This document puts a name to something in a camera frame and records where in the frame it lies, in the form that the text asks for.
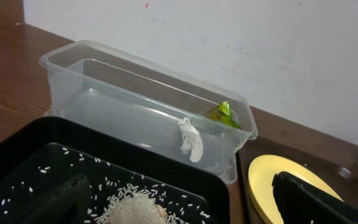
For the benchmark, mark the rice food scraps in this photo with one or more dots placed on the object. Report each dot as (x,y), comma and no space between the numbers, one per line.
(118,195)

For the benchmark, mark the clear plastic bin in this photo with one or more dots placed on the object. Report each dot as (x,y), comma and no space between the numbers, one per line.
(141,102)

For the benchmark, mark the yellow round plate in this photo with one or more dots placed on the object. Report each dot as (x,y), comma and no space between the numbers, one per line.
(260,177)

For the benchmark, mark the white tissue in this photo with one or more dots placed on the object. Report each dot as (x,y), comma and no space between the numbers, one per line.
(192,142)

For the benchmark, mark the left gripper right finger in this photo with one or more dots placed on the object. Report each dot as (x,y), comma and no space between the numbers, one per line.
(301,202)

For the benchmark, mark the black plastic tray bin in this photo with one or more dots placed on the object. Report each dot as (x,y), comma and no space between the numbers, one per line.
(46,131)

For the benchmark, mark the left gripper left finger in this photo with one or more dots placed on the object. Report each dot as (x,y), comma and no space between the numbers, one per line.
(64,203)

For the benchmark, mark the green snack wrapper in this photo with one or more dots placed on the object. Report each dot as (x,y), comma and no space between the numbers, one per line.
(223,114)

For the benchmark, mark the dark brown serving tray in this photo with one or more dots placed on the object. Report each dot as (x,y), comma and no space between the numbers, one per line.
(337,168)

